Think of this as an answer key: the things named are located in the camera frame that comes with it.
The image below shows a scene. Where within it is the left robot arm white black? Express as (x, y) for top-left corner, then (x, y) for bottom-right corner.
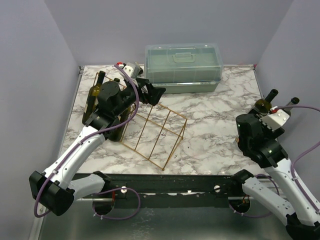
(29, 78), (166, 216)

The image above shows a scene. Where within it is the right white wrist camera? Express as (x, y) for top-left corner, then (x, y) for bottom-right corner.
(259, 106), (291, 131)

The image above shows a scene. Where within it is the green plastic storage box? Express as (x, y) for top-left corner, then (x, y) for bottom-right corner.
(144, 43), (224, 94)

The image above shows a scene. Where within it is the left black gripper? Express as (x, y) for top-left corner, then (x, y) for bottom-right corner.
(114, 77), (166, 117)

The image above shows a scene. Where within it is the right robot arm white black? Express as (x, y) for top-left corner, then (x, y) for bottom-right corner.
(230, 111), (320, 240)

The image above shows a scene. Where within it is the purple cable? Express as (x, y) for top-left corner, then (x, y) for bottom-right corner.
(276, 105), (320, 213)
(34, 64), (140, 218)

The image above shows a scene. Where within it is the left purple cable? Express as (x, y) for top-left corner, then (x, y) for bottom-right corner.
(34, 64), (140, 218)

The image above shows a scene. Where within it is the gold wire wine rack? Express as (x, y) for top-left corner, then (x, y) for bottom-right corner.
(93, 72), (188, 172)

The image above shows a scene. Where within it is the black metal base rail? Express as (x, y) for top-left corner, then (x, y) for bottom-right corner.
(84, 170), (252, 213)

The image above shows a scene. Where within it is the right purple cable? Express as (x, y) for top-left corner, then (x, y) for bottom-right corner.
(276, 105), (320, 213)

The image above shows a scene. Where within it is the grey metal crank handle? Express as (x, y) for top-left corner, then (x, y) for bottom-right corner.
(135, 62), (144, 75)

